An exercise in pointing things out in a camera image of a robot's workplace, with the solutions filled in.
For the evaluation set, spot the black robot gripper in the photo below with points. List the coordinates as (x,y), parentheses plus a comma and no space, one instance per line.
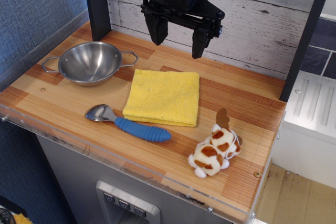
(199,15)

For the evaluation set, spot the stainless steel colander bowl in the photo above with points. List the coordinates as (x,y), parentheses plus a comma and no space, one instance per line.
(90,64)

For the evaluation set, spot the yellow folded towel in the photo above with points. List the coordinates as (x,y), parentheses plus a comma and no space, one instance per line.
(169,98)

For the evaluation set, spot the brown white plush toy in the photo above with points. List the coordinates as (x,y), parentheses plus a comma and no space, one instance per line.
(213,154)

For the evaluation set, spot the clear acrylic table edge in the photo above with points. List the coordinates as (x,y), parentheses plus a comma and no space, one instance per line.
(155,172)

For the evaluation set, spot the white radiator cover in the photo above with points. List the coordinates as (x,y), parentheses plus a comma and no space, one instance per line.
(305,144)

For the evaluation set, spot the silver dispenser button panel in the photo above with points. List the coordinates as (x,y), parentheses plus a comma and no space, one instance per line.
(119,206)

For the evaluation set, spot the yellow black object at corner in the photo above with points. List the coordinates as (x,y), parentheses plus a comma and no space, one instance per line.
(8,217)

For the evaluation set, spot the black left vertical post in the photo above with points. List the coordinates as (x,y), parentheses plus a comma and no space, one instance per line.
(99,18)

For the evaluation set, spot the black vertical post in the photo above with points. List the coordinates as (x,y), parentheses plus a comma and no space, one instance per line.
(99,18)
(308,31)

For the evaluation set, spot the blue-handled metal scoop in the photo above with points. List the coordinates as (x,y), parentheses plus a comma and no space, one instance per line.
(103,112)

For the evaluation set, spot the black right vertical post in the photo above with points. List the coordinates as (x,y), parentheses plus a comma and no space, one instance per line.
(308,31)

